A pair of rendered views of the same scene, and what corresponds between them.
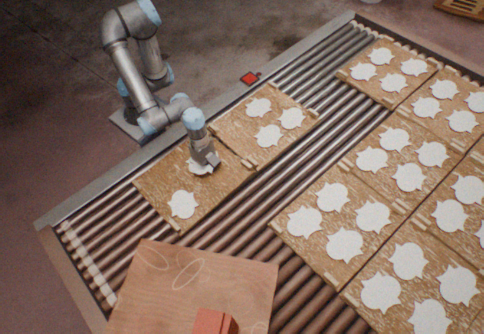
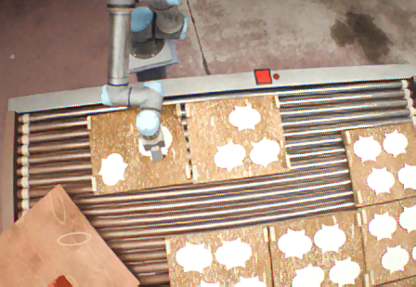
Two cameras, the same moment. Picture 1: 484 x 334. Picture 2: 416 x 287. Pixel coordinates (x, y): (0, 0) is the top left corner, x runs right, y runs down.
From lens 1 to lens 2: 69 cm
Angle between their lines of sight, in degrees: 22
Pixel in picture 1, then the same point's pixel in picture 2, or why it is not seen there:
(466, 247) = not seen: outside the picture
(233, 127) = (207, 122)
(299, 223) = (189, 256)
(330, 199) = (230, 254)
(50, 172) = (77, 15)
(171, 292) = (55, 242)
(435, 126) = (372, 248)
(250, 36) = not seen: outside the picture
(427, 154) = (341, 269)
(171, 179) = (119, 137)
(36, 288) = not seen: hidden behind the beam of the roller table
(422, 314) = not seen: outside the picture
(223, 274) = (97, 259)
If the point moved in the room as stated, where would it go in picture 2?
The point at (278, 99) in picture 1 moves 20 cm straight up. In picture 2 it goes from (269, 121) to (280, 105)
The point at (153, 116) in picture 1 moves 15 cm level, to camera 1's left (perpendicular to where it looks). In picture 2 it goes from (116, 95) to (83, 76)
